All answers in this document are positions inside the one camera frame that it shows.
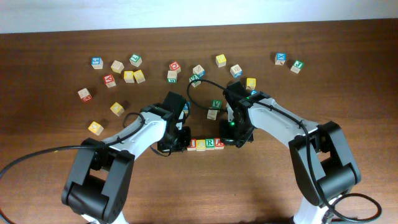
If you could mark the plain wooden block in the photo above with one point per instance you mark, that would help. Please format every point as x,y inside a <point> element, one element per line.
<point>117,66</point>

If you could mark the yellow block top centre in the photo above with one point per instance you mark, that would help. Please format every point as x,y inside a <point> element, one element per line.
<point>221,60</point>

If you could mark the red block upper left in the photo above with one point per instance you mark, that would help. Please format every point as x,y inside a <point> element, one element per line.
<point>109,81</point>

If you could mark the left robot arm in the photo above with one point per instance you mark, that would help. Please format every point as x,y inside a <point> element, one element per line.
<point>99,180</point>

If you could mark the green Z block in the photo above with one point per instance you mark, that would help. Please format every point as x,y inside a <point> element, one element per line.
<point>194,80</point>

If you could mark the yellow block mid left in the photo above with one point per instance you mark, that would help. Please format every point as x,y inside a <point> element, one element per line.
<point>117,109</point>

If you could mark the blue block far left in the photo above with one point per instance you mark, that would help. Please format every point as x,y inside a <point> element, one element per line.
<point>97,63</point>

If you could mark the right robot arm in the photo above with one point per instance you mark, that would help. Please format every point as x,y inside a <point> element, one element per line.
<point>324,165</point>

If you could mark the yellow block left pair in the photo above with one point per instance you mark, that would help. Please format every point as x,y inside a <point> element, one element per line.
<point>129,76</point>

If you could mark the red A block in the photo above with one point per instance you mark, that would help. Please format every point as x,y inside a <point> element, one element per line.
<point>219,144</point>

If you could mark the yellow block upper right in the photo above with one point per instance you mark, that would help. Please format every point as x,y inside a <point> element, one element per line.
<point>250,83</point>

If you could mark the yellow block pair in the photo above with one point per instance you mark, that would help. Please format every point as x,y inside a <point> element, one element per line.
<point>139,76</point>
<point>129,76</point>

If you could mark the yellow block right pair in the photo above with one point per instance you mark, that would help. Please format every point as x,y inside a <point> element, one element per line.
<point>139,76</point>

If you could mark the wooden block blue side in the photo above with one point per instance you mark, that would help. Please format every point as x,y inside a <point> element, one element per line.
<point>199,70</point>

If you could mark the red I block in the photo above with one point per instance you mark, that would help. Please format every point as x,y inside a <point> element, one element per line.
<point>192,146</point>

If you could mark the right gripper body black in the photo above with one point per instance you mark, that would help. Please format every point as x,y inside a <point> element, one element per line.
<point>233,132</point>

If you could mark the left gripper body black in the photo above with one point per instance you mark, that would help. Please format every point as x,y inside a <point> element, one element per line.
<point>177,142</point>

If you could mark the green V block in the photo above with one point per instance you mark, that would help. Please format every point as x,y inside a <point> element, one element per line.
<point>216,105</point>

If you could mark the green L block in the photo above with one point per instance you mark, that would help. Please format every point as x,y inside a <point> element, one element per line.
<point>135,60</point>

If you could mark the yellow block lower left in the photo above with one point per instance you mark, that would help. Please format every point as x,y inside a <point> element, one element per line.
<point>95,128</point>

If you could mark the blue P block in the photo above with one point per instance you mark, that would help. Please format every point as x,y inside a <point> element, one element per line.
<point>186,107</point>

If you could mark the wooden block red side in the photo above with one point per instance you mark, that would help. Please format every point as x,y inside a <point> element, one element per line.
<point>85,95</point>

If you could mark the red number block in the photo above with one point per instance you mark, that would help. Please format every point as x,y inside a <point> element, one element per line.
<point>175,66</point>

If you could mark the wooden block blue edge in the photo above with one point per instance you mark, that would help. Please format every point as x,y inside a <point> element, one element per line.
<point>236,71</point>

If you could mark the pale wooden block centre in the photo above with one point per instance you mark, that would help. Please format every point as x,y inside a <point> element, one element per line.
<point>212,114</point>

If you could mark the wooden block green side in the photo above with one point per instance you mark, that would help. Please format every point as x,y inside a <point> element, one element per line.
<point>172,76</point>

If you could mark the green J block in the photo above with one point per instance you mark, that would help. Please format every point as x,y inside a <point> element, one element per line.
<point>297,66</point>

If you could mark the yellow C block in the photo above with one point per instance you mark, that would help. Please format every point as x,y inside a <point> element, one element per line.
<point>200,145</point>

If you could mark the green R block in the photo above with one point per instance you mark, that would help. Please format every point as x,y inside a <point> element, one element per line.
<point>210,144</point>

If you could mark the blue X block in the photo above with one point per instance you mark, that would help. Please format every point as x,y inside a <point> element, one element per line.
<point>280,58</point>

